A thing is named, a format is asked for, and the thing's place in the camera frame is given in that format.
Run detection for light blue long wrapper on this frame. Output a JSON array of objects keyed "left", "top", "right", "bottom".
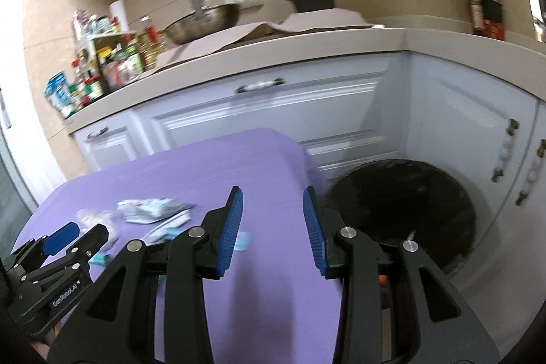
[{"left": 87, "top": 207, "right": 253, "bottom": 267}]

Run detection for black lined trash bin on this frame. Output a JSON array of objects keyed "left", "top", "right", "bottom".
[{"left": 324, "top": 159, "right": 477, "bottom": 274}]

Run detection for left hand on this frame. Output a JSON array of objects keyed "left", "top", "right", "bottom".
[{"left": 30, "top": 321, "right": 62, "bottom": 360}]

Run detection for white blue crumpled packet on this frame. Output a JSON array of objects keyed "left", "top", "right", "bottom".
[{"left": 117, "top": 198, "right": 195, "bottom": 224}]

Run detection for purple tablecloth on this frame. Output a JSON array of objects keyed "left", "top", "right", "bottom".
[{"left": 17, "top": 128, "right": 341, "bottom": 363}]

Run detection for blue white salt bag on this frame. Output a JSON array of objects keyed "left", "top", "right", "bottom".
[{"left": 44, "top": 72, "right": 76, "bottom": 119}]

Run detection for white spice rack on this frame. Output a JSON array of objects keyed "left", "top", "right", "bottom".
[{"left": 75, "top": 31, "right": 145, "bottom": 95}]

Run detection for yellow cooking oil bottle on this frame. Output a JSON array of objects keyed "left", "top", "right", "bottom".
[{"left": 139, "top": 16, "right": 166, "bottom": 70}]

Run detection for white paper towel roll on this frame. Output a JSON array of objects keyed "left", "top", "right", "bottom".
[{"left": 109, "top": 0, "right": 130, "bottom": 32}]

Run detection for red box on counter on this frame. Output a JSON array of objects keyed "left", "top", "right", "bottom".
[{"left": 481, "top": 0, "right": 505, "bottom": 41}]

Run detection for steel wok pan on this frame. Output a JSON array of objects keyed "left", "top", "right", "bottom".
[{"left": 164, "top": 0, "right": 241, "bottom": 45}]

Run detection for dark oil bottle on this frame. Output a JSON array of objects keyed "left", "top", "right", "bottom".
[{"left": 468, "top": 0, "right": 485, "bottom": 36}]

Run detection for beige cardboard stove cover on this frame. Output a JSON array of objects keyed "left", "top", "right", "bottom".
[{"left": 155, "top": 8, "right": 383, "bottom": 70}]

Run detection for white cabinet with handles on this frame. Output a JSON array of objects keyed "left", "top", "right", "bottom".
[{"left": 69, "top": 52, "right": 545, "bottom": 352}]

